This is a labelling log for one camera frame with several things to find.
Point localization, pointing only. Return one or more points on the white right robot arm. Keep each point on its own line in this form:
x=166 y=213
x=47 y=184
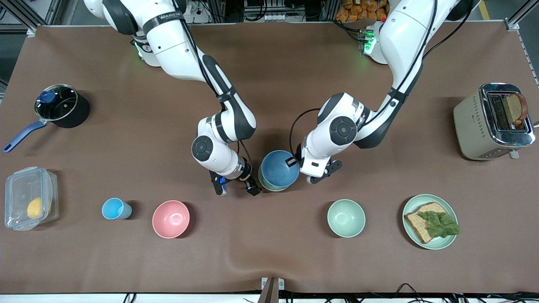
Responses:
x=168 y=42

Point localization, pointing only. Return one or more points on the metal table clamp bracket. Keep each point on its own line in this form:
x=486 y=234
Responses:
x=271 y=288

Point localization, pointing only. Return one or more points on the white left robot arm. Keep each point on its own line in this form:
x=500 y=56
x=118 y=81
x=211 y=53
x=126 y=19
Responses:
x=404 y=38

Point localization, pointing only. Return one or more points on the blue bowl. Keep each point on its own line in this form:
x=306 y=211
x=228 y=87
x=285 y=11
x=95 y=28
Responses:
x=276 y=168

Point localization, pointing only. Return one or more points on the light green bowl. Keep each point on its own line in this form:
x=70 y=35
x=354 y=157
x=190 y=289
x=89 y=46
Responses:
x=346 y=218
x=266 y=187

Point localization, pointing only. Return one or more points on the glass pot lid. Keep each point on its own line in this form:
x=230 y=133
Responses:
x=61 y=107

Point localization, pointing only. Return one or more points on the brown table mat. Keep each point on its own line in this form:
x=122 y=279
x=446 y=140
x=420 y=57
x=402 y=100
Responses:
x=105 y=261

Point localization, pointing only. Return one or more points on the wholemeal bread slice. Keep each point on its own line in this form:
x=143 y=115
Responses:
x=419 y=225

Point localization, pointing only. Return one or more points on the pink bowl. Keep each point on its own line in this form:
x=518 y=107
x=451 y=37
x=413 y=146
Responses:
x=171 y=219

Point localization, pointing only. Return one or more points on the light green plate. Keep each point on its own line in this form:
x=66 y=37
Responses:
x=414 y=240

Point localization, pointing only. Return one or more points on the green lettuce leaf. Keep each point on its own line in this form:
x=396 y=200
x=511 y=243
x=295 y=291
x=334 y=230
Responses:
x=440 y=225

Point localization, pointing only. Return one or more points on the bag of orange snacks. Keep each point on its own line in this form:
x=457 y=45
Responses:
x=353 y=10

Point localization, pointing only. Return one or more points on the yellow lemon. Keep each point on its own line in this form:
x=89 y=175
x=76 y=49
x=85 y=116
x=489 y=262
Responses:
x=35 y=208

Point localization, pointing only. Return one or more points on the clear plastic lidded container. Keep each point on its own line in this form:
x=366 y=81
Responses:
x=19 y=185

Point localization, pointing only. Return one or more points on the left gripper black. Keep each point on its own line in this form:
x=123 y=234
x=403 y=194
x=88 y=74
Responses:
x=299 y=158

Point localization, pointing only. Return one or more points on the white electrical box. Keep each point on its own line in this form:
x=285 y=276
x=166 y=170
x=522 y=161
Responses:
x=273 y=17

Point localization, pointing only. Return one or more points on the white power strip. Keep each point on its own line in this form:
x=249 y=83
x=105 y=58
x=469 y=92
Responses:
x=190 y=10

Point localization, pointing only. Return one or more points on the blue cup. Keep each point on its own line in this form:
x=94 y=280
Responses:
x=113 y=209

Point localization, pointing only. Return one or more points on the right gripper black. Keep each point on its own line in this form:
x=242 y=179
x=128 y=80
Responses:
x=248 y=179

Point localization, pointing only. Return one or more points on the brown toast slice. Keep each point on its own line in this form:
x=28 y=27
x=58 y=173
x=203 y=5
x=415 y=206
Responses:
x=513 y=108

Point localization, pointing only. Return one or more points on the silver beige toaster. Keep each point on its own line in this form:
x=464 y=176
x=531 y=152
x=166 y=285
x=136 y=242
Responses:
x=471 y=130

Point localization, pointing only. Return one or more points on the aluminium frame post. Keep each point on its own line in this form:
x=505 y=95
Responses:
x=513 y=24
x=52 y=10

